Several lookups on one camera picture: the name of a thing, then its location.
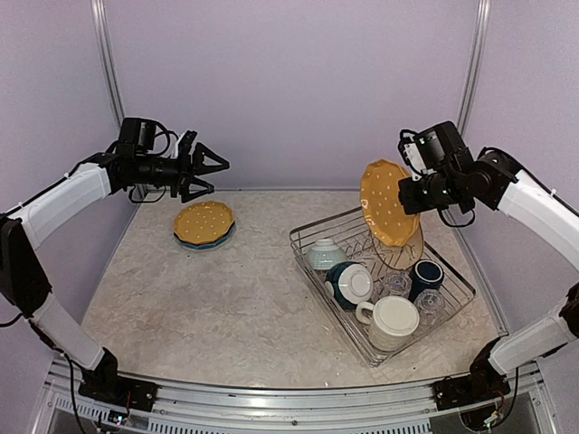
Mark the pale green ribbed bowl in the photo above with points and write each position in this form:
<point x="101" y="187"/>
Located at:
<point x="324" y="254"/>

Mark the right aluminium frame post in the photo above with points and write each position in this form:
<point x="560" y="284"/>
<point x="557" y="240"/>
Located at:
<point x="479" y="39"/>

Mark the cream bird pattern plate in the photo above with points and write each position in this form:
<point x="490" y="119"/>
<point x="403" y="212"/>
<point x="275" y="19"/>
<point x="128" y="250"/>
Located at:
<point x="401" y="258"/>

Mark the metal wire dish rack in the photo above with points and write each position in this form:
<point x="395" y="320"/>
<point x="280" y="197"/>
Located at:
<point x="349" y="230"/>

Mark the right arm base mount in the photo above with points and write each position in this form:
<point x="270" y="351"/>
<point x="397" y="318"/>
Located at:
<point x="455" y="392"/>

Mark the front aluminium frame rail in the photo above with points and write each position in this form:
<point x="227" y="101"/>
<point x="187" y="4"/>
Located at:
<point x="188" y="407"/>

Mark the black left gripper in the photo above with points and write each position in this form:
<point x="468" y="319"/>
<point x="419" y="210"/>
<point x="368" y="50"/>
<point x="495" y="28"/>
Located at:
<point x="186" y="174"/>

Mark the yellow polka dot plate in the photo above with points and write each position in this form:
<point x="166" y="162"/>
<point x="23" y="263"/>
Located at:
<point x="382" y="210"/>
<point x="203" y="222"/>

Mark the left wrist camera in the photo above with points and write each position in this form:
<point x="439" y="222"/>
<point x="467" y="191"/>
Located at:
<point x="183" y="144"/>

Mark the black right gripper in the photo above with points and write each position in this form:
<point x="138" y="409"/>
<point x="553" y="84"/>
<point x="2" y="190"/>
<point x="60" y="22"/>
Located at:
<point x="412" y="203"/>

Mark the dark blue cup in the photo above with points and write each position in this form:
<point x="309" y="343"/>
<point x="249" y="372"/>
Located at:
<point x="425" y="274"/>

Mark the white ribbed mug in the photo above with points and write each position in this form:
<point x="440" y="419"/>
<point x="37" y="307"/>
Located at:
<point x="391" y="321"/>

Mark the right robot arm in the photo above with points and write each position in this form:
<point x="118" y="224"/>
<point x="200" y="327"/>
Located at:
<point x="445" y="173"/>

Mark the aluminium frame post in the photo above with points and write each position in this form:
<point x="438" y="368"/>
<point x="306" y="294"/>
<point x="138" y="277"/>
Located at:
<point x="100" y="22"/>
<point x="479" y="39"/>

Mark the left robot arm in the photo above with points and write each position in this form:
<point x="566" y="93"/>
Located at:
<point x="129" y="161"/>

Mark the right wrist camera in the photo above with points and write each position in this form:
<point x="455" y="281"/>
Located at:
<point x="410" y="154"/>

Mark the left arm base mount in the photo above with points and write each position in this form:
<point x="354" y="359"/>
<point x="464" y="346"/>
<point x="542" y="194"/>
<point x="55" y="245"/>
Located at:
<point x="129" y="393"/>

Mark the blue polka dot plate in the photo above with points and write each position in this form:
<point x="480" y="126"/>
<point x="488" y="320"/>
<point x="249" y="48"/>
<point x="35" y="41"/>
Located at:
<point x="209" y="245"/>

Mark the clear glass near plates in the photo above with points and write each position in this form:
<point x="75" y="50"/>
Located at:
<point x="397" y="283"/>

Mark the teal and white bowl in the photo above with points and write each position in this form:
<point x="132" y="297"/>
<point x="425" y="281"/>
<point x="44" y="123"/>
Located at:
<point x="349" y="283"/>

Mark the clear glass near rim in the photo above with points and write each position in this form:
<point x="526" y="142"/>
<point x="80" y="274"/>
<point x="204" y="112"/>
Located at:
<point x="430" y="302"/>

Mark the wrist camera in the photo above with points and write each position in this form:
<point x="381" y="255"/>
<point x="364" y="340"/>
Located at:
<point x="183" y="144"/>
<point x="410" y="154"/>

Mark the left aluminium frame post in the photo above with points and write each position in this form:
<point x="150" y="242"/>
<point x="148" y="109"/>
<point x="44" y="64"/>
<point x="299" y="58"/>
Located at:
<point x="100" y="22"/>

